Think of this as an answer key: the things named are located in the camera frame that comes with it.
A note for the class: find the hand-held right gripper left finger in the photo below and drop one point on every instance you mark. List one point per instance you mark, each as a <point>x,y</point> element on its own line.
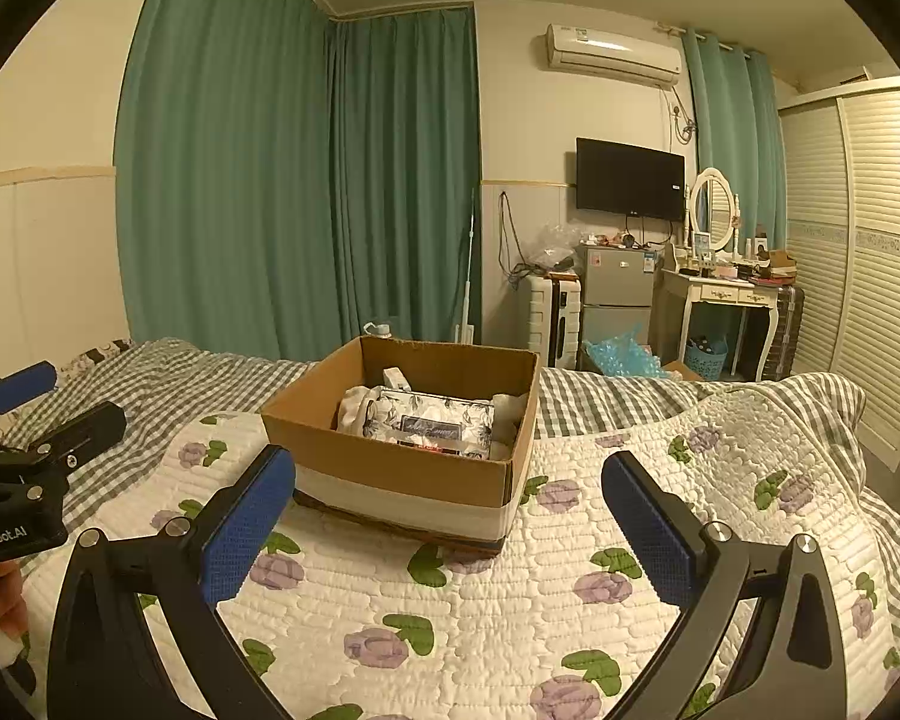
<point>244,525</point>

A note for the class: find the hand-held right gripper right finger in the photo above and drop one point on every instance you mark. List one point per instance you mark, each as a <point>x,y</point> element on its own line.
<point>649,532</point>

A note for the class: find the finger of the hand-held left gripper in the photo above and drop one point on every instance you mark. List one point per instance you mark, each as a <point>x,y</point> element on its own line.
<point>22,386</point>
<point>82,426</point>

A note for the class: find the cardboard box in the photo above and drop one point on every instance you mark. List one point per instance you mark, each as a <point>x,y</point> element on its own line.
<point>390,469</point>

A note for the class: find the floral tissue pack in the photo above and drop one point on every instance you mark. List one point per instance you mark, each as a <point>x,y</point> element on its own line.
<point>427,420</point>

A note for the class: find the person's left hand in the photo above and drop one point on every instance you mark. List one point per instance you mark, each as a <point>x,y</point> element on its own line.
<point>7,596</point>

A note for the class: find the brown patterned pillow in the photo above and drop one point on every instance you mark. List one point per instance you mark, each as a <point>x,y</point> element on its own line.
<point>97,352</point>

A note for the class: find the floral quilted blanket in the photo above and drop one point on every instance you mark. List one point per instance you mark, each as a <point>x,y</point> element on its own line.
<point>495,615</point>

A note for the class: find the blue plastic bag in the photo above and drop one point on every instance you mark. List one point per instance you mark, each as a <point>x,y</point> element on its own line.
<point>619,356</point>

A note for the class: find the blue laundry basket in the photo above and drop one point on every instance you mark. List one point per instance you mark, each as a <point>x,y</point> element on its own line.
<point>705,360</point>

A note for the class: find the white suitcase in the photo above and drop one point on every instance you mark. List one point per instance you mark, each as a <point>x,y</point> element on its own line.
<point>546,315</point>

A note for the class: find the grey mini fridge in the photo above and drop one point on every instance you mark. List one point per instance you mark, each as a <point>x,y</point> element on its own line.
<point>616,285</point>

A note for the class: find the dark suitcase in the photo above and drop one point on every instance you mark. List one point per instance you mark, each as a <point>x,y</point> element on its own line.
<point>784,322</point>

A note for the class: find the white dressing table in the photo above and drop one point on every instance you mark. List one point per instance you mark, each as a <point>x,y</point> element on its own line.
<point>727,292</point>

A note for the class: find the teal curtain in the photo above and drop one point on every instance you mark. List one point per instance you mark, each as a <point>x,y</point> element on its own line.
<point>735,135</point>
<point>225,165</point>
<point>409,172</point>

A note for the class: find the clear plastic bag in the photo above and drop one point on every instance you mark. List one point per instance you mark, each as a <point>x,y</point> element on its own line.
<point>555,247</point>

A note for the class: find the small brown box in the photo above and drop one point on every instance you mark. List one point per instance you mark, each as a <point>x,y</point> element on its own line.
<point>781,261</point>

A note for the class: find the white pole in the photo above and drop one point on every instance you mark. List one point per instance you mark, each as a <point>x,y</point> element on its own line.
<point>469,270</point>

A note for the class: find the white oval vanity mirror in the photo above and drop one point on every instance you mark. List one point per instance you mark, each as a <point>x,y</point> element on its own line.
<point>714,202</point>

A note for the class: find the white louvred wardrobe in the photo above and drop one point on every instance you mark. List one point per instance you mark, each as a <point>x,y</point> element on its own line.
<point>870,262</point>

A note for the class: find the white air conditioner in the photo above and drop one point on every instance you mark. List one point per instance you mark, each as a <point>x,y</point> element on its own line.
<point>615,52</point>

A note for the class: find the black wall television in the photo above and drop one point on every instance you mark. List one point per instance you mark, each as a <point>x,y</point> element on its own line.
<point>630,176</point>

